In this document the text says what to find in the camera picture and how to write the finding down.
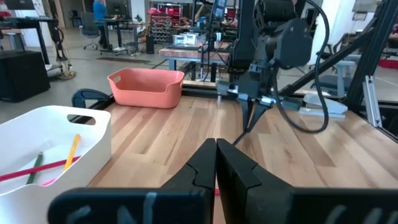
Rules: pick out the black pen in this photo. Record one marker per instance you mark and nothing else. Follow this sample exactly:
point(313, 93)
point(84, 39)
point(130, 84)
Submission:
point(239, 139)

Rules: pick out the red parts rack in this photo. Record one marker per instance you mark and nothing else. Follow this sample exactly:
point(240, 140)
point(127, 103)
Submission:
point(164, 18)

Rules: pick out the yellow pencil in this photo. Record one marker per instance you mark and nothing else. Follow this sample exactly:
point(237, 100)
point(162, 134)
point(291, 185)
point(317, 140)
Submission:
point(73, 149)

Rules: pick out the person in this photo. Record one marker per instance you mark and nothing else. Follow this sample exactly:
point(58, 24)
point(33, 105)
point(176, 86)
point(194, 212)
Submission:
point(99, 12)

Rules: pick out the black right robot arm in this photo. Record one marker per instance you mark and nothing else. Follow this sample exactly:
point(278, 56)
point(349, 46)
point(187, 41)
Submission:
point(245, 31)

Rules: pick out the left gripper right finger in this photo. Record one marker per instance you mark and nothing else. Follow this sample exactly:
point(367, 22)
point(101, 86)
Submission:
point(311, 205)

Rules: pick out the black table clamp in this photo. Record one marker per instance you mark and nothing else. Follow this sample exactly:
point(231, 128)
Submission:
point(84, 93)

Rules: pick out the white plastic bin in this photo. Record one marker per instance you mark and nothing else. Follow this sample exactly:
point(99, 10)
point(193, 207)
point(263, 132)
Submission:
point(93, 149)

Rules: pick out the wooden workbench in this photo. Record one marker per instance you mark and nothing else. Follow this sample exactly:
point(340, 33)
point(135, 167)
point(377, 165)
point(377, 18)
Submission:
point(186, 53)

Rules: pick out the black desk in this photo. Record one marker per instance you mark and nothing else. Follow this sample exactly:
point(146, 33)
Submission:
point(25, 20)

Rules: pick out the red pencil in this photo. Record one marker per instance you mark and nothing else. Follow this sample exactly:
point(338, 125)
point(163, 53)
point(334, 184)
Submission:
point(216, 192)
point(31, 170)

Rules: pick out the white stapler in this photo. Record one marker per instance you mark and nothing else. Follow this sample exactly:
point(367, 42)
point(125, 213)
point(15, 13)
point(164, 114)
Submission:
point(323, 107)

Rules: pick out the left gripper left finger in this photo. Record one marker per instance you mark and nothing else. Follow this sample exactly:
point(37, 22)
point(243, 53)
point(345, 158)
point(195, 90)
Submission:
point(140, 205)

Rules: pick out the pink pencil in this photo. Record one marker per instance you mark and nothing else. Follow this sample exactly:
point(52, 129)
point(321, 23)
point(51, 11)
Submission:
point(49, 182)

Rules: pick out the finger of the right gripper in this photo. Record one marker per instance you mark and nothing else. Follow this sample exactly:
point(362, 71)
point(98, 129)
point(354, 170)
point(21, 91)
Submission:
point(258, 112)
point(247, 112)

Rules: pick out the coral orange plastic bin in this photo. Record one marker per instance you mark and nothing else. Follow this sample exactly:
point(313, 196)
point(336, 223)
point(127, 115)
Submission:
point(146, 96)

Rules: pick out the green pencil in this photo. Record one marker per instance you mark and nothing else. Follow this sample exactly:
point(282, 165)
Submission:
point(35, 165)

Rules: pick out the office chair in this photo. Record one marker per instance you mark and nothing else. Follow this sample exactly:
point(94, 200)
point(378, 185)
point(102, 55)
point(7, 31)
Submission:
point(89, 28)

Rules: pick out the black cabinet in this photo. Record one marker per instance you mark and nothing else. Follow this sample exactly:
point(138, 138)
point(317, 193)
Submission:
point(21, 77)

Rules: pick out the silver metal bracket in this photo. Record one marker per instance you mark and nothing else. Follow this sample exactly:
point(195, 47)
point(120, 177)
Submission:
point(372, 99)

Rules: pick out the blue-grey metal table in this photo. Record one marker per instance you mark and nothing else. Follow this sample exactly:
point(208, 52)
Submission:
point(342, 77)

